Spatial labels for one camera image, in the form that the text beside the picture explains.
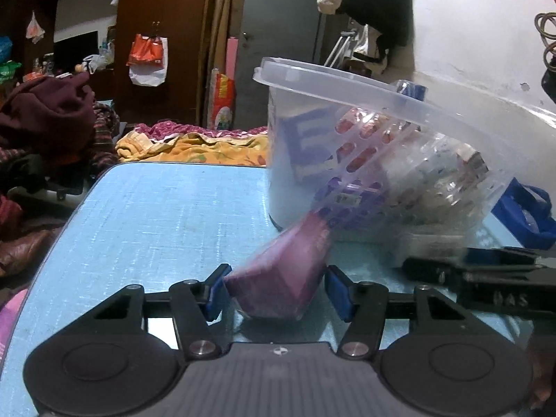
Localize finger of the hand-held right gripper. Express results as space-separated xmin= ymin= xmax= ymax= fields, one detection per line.
xmin=463 ymin=247 xmax=556 ymax=271
xmin=402 ymin=257 xmax=469 ymax=291

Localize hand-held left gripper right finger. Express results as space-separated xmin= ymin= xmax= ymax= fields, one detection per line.
xmin=325 ymin=264 xmax=471 ymax=360

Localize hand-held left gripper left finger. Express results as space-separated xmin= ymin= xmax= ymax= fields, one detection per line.
xmin=91 ymin=263 xmax=232 ymax=360

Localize purple snack packet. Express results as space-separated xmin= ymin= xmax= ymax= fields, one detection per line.
xmin=223 ymin=211 xmax=333 ymax=320

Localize clear plastic basket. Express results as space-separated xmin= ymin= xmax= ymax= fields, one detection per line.
xmin=253 ymin=56 xmax=517 ymax=245

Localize blue bag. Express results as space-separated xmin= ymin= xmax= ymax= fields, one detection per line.
xmin=491 ymin=177 xmax=556 ymax=252

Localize white patterned box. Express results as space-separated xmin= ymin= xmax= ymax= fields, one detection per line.
xmin=389 ymin=134 xmax=488 ymax=227

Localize yellow floral blanket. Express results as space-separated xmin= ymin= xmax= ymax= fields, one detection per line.
xmin=115 ymin=121 xmax=269 ymax=168

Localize blue and white box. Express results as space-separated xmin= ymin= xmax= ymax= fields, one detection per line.
xmin=278 ymin=111 xmax=345 ymax=184

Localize red and white packet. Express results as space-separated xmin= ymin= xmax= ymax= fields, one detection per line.
xmin=334 ymin=108 xmax=418 ymax=171

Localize red and yellow sack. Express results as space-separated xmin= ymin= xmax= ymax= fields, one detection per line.
xmin=211 ymin=68 xmax=237 ymax=131

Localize brown leather bag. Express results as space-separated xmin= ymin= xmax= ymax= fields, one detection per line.
xmin=0 ymin=226 xmax=59 ymax=276

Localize striped cloth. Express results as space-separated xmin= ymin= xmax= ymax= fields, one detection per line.
xmin=84 ymin=101 xmax=124 ymax=170

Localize pink board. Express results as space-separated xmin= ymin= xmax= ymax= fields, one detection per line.
xmin=226 ymin=37 xmax=240 ymax=83

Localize metal crutches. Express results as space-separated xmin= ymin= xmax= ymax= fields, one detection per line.
xmin=324 ymin=28 xmax=361 ymax=70

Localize orange and white bag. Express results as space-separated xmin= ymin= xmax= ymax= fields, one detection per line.
xmin=126 ymin=34 xmax=169 ymax=87

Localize maroon cloth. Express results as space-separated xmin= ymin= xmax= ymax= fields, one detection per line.
xmin=0 ymin=72 xmax=97 ymax=166

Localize wooden planks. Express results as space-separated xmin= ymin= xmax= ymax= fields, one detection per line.
xmin=197 ymin=0 xmax=237 ymax=126

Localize black hanging garment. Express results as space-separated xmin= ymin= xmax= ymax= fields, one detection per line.
xmin=336 ymin=0 xmax=413 ymax=53

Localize grey door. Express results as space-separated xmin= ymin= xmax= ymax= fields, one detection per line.
xmin=237 ymin=0 xmax=331 ymax=131

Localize brown wooden wardrobe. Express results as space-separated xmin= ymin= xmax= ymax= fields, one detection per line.
xmin=0 ymin=0 xmax=210 ymax=128

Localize white plastic bag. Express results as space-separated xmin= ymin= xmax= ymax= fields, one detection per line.
xmin=25 ymin=11 xmax=46 ymax=44

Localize coiled cable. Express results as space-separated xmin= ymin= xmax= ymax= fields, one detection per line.
xmin=533 ymin=11 xmax=556 ymax=72

